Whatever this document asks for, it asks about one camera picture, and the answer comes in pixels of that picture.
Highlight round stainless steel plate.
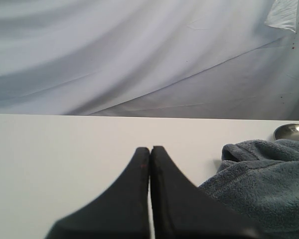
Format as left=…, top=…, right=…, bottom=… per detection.
left=274, top=123, right=299, bottom=141

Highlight grey-blue fleece towel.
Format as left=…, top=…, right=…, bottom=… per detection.
left=200, top=139, right=299, bottom=239

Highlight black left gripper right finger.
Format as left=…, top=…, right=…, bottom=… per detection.
left=150, top=146, right=264, bottom=239

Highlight white backdrop sheet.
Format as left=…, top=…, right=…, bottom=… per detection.
left=0, top=0, right=299, bottom=120

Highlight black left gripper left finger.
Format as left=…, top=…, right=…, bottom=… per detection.
left=46, top=147, right=150, bottom=239

